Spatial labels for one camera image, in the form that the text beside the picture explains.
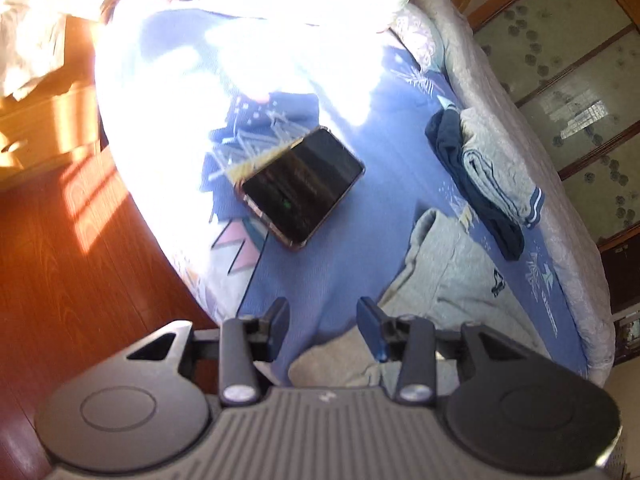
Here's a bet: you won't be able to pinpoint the blue printed bed sheet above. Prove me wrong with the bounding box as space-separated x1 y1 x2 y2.
95 0 591 391

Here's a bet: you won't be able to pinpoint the wooden wardrobe with glass doors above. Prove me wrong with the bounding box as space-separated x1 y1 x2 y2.
467 0 640 366

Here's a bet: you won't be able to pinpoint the white crumpled cloth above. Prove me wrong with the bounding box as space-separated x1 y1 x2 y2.
0 0 131 101

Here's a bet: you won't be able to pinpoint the wooden nightstand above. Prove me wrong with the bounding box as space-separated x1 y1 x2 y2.
0 15 103 191

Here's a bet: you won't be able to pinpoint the light grey pants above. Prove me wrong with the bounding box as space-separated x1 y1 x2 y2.
381 207 552 363

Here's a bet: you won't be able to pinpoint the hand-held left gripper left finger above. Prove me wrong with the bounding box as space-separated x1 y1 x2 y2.
125 297 292 407

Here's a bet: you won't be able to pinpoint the folded navy garment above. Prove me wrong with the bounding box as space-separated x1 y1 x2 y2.
424 107 525 262

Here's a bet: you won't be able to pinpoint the pale grey quilt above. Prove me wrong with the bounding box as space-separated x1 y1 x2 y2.
395 0 618 386

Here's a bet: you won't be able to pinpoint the beige cloth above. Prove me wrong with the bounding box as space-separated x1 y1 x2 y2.
287 332 401 388

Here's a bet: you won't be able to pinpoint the black smartphone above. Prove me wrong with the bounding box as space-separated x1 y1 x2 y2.
234 126 366 252

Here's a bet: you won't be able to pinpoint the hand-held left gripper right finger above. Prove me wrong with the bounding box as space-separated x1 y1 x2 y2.
356 297 507 407

